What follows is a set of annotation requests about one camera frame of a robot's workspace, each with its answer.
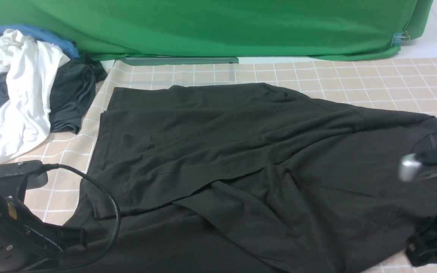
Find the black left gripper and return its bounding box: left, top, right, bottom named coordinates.
left=0, top=194, right=87, bottom=273

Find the dark gray long-sleeve shirt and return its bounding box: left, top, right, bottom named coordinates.
left=77, top=83, right=437, bottom=273

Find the white crumpled shirt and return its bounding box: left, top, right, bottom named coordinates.
left=0, top=29, right=70, bottom=164

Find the dark teal crumpled shirt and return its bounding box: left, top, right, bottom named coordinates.
left=0, top=53, right=107, bottom=134

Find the beige checkered tablecloth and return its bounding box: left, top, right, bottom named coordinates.
left=0, top=57, right=437, bottom=273

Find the blue binder clip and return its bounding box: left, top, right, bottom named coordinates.
left=391, top=31, right=411, bottom=47

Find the blue crumpled garment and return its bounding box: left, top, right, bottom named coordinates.
left=0, top=24, right=79, bottom=106

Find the green backdrop cloth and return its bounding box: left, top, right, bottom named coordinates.
left=0, top=0, right=432, bottom=61

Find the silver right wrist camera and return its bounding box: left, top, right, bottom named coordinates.
left=398, top=152, right=437, bottom=183

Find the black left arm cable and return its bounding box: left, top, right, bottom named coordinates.
left=14, top=163, right=122, bottom=273

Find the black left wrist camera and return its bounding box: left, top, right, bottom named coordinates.
left=0, top=160, right=43, bottom=196

